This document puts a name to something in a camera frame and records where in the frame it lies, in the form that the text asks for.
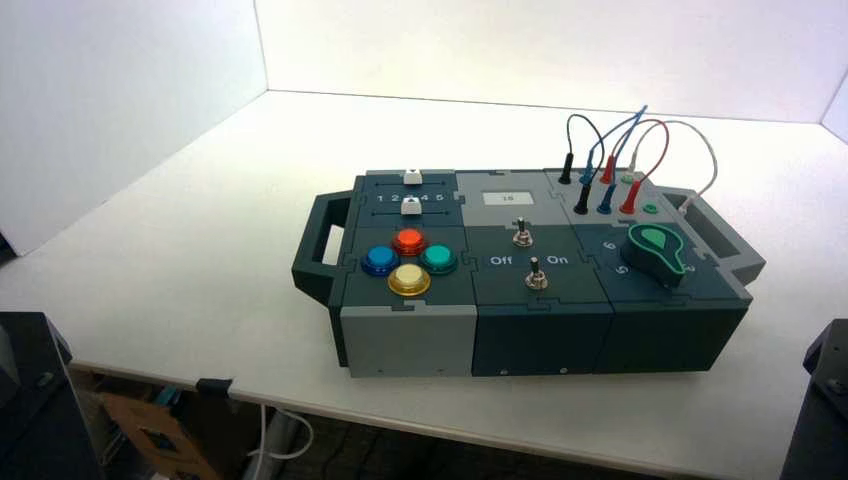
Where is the red round push button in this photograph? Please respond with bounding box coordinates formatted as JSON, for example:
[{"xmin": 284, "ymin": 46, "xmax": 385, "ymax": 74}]
[{"xmin": 392, "ymin": 228, "xmax": 427, "ymax": 258}]

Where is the green round push button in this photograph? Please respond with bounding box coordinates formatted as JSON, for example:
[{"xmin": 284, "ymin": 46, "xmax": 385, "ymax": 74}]
[{"xmin": 419, "ymin": 244, "xmax": 459, "ymax": 276}]

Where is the yellow round push button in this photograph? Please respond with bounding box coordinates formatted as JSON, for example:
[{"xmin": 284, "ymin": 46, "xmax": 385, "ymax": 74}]
[{"xmin": 388, "ymin": 263, "xmax": 432, "ymax": 297}]

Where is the blue round push button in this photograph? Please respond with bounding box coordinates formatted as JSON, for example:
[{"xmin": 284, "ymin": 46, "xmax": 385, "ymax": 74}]
[{"xmin": 360, "ymin": 245, "xmax": 401, "ymax": 278}]

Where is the small white display screen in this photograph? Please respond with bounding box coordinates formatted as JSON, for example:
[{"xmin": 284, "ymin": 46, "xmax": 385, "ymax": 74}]
[{"xmin": 482, "ymin": 191, "xmax": 535, "ymax": 207}]

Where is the dark green grey task box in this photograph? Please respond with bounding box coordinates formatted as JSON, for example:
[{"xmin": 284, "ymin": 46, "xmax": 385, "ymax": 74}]
[{"xmin": 291, "ymin": 168, "xmax": 768, "ymax": 380}]

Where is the green rotary knob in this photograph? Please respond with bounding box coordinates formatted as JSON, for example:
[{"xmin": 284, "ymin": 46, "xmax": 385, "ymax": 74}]
[{"xmin": 619, "ymin": 223, "xmax": 687, "ymax": 289}]

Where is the brown cardboard box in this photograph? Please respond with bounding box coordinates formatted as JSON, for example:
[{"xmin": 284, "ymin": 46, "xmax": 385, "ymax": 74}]
[{"xmin": 99, "ymin": 390, "xmax": 220, "ymax": 480}]

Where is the black banana plug cable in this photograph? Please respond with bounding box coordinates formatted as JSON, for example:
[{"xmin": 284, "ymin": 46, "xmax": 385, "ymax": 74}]
[{"xmin": 558, "ymin": 113, "xmax": 606, "ymax": 216}]

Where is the blue banana plug cable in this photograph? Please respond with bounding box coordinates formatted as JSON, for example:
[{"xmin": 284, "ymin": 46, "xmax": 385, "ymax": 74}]
[{"xmin": 579, "ymin": 104, "xmax": 649, "ymax": 215}]

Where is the red banana plug cable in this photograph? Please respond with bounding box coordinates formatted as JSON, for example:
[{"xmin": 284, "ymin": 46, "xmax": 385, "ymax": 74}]
[{"xmin": 599, "ymin": 119, "xmax": 671, "ymax": 215}]

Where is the white cable under table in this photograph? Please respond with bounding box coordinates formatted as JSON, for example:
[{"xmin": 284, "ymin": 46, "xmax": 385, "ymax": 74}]
[{"xmin": 246, "ymin": 404, "xmax": 315, "ymax": 480}]

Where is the white banana plug cable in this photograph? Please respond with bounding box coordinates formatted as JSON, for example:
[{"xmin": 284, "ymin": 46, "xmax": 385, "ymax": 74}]
[{"xmin": 625, "ymin": 120, "xmax": 719, "ymax": 215}]

